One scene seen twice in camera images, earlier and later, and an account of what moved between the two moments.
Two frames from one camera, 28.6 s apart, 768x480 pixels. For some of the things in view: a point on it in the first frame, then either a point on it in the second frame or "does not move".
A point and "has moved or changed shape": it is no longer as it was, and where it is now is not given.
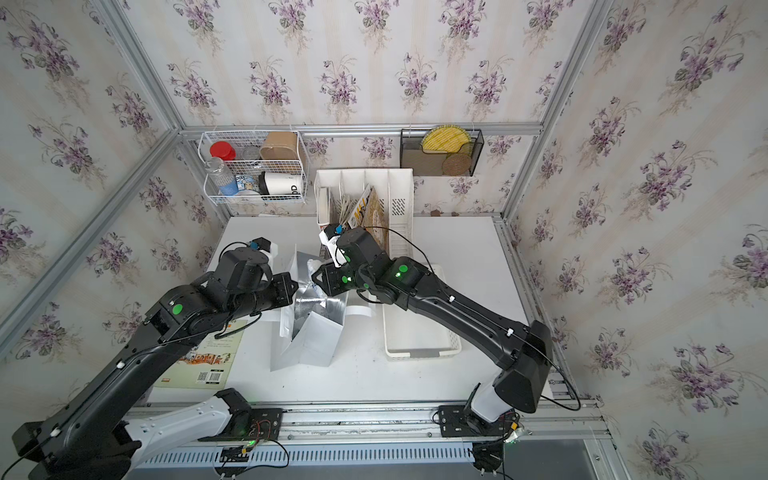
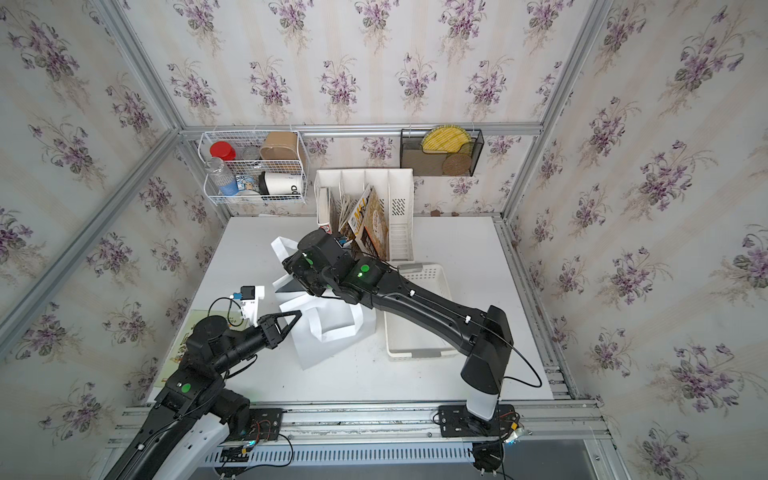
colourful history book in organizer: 376,220 does not move
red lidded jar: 224,150 does not move
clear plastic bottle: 226,182 does not move
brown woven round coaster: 456,164 does not move
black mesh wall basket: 412,155 does not move
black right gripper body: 337,281 -> 300,267
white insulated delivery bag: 311,325 has moved or changed shape
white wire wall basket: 254,165 does not move
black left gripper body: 278,294 -> 267,333
